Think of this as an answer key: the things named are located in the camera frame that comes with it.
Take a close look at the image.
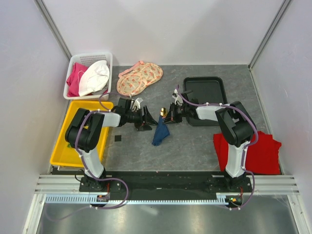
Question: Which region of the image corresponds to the pink cloth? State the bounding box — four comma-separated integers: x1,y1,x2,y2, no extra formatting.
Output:
66,62,88,97

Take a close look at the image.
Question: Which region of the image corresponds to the white toothed cable duct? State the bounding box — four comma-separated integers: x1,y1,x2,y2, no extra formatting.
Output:
45,194,230,205

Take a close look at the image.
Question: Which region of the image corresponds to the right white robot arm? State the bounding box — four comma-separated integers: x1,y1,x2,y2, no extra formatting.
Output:
160,89,258,192

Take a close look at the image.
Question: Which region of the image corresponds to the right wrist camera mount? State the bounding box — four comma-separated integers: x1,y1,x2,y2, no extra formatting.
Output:
172,89,184,106

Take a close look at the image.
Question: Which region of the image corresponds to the blue paper napkin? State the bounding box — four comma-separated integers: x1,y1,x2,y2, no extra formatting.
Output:
152,116,170,146

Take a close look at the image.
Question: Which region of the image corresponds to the red folded cloth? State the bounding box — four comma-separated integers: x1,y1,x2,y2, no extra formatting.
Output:
213,131,282,175

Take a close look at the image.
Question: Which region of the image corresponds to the white perforated basket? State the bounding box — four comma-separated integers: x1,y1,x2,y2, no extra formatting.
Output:
63,52,113,100

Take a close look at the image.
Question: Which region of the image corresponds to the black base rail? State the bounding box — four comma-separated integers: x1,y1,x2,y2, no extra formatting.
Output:
79,171,252,193

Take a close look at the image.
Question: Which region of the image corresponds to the iridescent gold spoon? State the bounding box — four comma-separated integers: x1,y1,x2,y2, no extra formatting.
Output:
160,108,168,118

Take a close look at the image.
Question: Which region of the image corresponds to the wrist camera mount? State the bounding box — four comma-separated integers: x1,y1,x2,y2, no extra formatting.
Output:
131,97,143,112
172,89,184,106

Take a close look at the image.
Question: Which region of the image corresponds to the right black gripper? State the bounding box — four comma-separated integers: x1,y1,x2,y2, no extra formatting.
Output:
162,102,189,124

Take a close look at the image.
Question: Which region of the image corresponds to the yellow plastic bin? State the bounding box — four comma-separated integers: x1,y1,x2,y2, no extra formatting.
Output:
50,100,109,168

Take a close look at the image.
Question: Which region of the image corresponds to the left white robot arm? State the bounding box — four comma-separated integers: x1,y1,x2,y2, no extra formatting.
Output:
65,97,158,192

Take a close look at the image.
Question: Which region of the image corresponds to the white cloth cap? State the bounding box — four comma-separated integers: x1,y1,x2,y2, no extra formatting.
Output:
78,60,110,97

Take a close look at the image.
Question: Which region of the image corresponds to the small black square marker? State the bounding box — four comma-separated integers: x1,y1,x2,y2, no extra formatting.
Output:
114,135,122,142

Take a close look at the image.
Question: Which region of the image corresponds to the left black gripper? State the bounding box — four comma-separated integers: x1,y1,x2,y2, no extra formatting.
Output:
125,106,158,132

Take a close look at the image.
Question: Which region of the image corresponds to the black plastic tray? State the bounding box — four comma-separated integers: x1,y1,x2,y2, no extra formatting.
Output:
183,77,227,127

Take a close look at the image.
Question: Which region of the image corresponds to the patterned peach oven mitt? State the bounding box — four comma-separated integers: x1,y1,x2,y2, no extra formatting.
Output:
117,60,163,97

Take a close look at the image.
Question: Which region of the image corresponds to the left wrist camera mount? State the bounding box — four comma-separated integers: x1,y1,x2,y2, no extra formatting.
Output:
131,97,143,112

